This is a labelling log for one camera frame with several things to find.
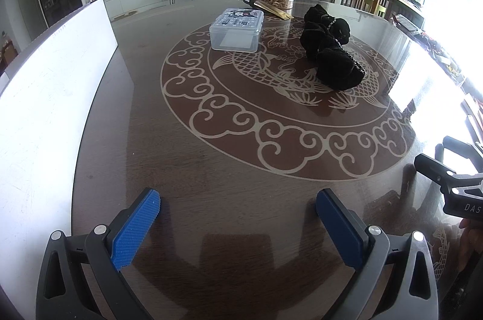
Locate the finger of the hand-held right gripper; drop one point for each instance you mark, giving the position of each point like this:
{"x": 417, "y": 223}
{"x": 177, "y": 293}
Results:
{"x": 434, "y": 169}
{"x": 462, "y": 145}

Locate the white board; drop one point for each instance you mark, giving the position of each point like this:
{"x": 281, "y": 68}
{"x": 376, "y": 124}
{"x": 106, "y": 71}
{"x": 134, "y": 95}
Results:
{"x": 45, "y": 97}

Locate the clear plastic box with print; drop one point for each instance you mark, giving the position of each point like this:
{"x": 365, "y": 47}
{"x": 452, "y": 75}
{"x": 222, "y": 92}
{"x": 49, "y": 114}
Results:
{"x": 236, "y": 31}

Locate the black fuzzy beaded scrunchie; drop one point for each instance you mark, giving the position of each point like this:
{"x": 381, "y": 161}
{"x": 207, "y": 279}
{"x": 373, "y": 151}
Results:
{"x": 339, "y": 71}
{"x": 322, "y": 31}

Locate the person's right hand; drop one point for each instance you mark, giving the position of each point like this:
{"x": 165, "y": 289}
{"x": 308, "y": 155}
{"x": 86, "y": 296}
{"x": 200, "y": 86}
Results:
{"x": 472, "y": 244}

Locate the cluttered wooden sideboard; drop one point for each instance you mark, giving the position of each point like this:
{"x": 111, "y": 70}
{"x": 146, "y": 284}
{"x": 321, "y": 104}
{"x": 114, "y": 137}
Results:
{"x": 407, "y": 8}

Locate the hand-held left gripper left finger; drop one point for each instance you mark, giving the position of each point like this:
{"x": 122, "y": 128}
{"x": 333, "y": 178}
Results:
{"x": 134, "y": 229}

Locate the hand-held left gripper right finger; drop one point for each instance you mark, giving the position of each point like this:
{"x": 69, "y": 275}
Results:
{"x": 339, "y": 231}

